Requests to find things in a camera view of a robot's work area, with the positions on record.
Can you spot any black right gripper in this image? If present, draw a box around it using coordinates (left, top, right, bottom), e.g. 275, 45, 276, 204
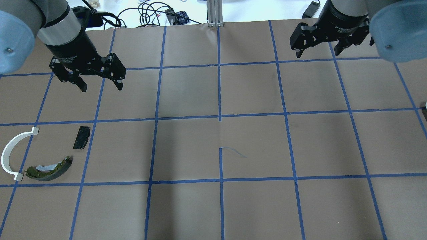
290, 4, 375, 59

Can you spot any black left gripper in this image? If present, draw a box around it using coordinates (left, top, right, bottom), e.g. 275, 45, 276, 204
46, 31, 127, 92

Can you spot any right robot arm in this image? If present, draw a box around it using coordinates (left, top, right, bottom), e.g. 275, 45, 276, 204
290, 0, 427, 63

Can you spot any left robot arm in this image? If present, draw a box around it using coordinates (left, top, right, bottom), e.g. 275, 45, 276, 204
0, 0, 126, 92

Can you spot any black power adapter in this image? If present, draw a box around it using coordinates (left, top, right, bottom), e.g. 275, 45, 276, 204
301, 0, 321, 19

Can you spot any black brake pad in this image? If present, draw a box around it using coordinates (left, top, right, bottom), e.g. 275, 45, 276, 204
73, 126, 91, 149

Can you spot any blue patterned small object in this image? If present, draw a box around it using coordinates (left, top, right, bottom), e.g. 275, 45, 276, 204
175, 11, 191, 25

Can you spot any green brake shoe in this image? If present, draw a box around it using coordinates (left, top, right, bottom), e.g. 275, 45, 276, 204
24, 156, 73, 181

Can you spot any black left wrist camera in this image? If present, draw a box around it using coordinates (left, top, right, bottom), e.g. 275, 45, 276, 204
71, 6, 122, 29

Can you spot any black cable bundle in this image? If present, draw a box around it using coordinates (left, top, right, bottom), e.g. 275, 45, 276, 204
117, 0, 202, 28

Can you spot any aluminium extrusion post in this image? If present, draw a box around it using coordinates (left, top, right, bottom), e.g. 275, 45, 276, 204
207, 0, 224, 27

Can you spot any white curved plastic bracket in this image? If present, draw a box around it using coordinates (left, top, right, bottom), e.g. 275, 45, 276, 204
1, 127, 39, 181

